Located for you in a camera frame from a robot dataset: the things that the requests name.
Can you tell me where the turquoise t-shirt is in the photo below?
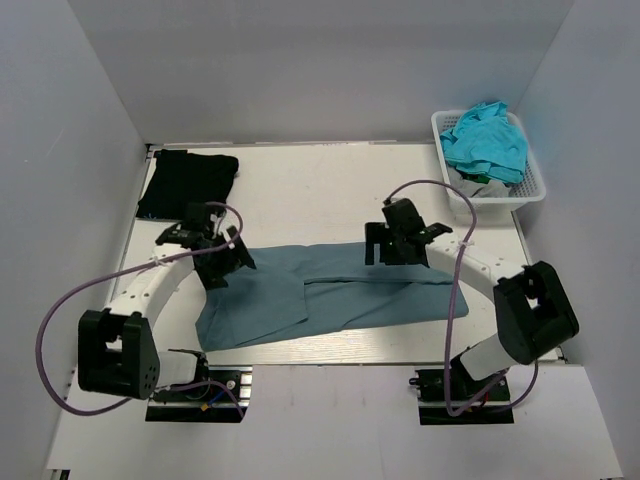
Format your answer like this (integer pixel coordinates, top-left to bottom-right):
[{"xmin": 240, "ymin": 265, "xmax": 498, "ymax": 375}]
[{"xmin": 439, "ymin": 101, "xmax": 528, "ymax": 185}]

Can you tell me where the grey-blue t-shirt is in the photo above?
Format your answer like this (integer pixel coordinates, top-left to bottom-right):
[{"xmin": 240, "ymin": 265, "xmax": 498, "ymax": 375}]
[{"xmin": 195, "ymin": 243, "xmax": 469, "ymax": 352}]

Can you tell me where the folded black t-shirt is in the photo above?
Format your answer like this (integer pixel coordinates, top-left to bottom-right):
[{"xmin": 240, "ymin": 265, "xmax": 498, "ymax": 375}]
[{"xmin": 136, "ymin": 149, "xmax": 239, "ymax": 221}]

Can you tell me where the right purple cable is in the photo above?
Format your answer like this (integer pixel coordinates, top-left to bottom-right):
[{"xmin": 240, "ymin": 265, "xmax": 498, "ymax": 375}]
[{"xmin": 383, "ymin": 178, "xmax": 540, "ymax": 417}]

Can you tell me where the grey t-shirt in basket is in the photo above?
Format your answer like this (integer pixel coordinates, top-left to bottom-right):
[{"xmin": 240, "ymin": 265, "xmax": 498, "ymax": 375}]
[{"xmin": 447, "ymin": 168, "xmax": 511, "ymax": 198}]

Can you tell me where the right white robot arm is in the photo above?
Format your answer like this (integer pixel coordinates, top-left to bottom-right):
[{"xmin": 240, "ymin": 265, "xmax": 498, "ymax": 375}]
[{"xmin": 365, "ymin": 199, "xmax": 579, "ymax": 399}]

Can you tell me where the white plastic laundry basket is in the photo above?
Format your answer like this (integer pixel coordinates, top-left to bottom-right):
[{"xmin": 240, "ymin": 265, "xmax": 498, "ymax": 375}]
[{"xmin": 431, "ymin": 110, "xmax": 546, "ymax": 215}]

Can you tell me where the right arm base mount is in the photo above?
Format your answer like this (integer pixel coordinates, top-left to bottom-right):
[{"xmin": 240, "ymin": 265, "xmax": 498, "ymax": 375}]
[{"xmin": 408, "ymin": 367, "xmax": 516, "ymax": 427}]

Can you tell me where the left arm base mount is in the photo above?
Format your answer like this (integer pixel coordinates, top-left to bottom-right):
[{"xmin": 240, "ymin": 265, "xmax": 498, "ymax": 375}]
[{"xmin": 145, "ymin": 366, "xmax": 253, "ymax": 424}]

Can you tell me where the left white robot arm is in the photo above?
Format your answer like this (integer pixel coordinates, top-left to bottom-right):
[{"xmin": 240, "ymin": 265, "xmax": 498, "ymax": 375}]
[{"xmin": 78, "ymin": 201, "xmax": 255, "ymax": 400}]

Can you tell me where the green item in basket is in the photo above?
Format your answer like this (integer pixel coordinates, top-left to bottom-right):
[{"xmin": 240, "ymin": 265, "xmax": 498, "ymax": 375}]
[{"xmin": 461, "ymin": 172, "xmax": 491, "ymax": 184}]

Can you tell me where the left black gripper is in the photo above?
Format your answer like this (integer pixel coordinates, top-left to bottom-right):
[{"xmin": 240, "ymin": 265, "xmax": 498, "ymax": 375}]
[{"xmin": 197, "ymin": 226, "xmax": 256, "ymax": 291}]

